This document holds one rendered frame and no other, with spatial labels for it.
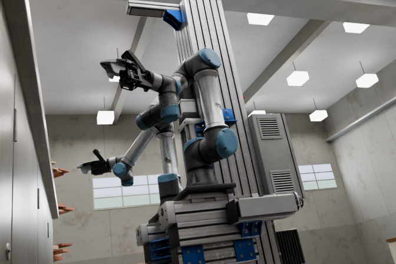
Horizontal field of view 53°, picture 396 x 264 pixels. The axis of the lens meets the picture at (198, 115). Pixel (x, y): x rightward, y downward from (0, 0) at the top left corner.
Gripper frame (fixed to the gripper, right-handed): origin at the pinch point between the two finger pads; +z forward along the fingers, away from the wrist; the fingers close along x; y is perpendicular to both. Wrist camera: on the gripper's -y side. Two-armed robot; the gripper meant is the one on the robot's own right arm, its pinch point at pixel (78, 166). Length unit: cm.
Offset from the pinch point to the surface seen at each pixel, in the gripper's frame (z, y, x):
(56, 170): 99, -39, 199
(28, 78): -55, 15, -171
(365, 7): -419, -300, 489
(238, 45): -187, -381, 732
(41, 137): -43, 19, -142
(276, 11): -240, -306, 445
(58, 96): 339, -371, 812
